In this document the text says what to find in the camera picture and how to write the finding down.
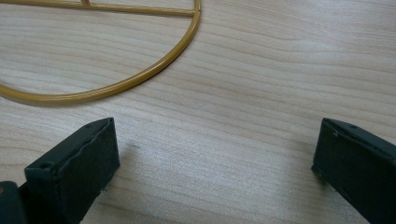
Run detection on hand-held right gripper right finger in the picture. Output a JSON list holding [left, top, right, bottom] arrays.
[[311, 117, 396, 224]]

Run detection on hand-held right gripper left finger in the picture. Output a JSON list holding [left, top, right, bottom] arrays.
[[19, 117, 121, 224]]

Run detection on gold metal wire rack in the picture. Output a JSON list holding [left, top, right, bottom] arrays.
[[0, 0, 203, 106]]

